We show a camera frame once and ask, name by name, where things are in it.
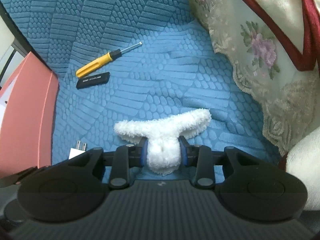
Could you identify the cream blanket red trim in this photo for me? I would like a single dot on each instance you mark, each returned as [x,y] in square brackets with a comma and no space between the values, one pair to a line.
[295,23]

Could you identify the white plug charger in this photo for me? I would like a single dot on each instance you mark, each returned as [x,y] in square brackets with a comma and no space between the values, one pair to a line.
[79,149]

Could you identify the floral lace cushion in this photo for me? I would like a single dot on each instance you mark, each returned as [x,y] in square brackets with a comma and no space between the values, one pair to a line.
[258,59]

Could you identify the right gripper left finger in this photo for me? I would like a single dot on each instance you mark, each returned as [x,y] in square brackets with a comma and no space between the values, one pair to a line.
[124,158]

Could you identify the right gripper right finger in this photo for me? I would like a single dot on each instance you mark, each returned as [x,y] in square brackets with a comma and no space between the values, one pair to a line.
[200,157]

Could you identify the yellow handled screwdriver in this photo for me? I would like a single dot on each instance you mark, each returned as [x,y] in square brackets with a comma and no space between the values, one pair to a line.
[103,60]

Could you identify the black rectangular stick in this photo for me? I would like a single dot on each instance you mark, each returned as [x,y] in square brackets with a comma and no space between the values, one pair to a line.
[93,80]

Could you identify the white fluffy cloth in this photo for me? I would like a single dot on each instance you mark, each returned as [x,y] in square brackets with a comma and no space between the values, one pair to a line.
[164,151]

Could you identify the pink storage box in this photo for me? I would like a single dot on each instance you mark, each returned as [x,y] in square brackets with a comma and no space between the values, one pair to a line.
[27,124]

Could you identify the blue textured sofa cover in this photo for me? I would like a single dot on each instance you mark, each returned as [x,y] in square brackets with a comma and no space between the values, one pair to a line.
[174,71]

